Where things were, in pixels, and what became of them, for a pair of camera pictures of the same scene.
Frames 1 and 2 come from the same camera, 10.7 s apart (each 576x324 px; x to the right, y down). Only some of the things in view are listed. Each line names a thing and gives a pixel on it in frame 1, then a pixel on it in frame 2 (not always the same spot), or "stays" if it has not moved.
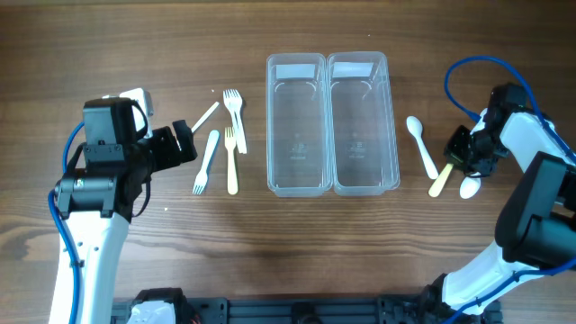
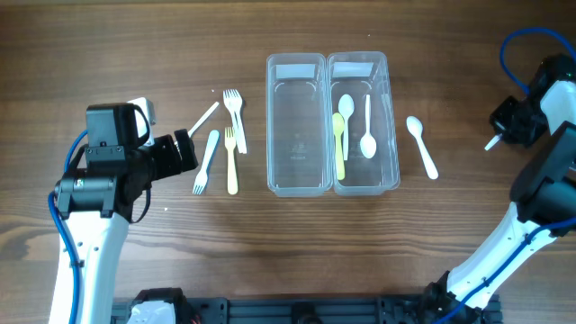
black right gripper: x=462 y=148 -> x=504 y=120
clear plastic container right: x=362 y=123 stays
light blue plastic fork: x=202 y=177 stays
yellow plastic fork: x=232 y=185 stays
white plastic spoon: x=470 y=185 -> x=346 y=107
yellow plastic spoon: x=436 y=187 -> x=338 y=125
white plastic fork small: x=204 y=117 stays
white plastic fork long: x=233 y=102 stays
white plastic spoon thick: x=416 y=127 stays
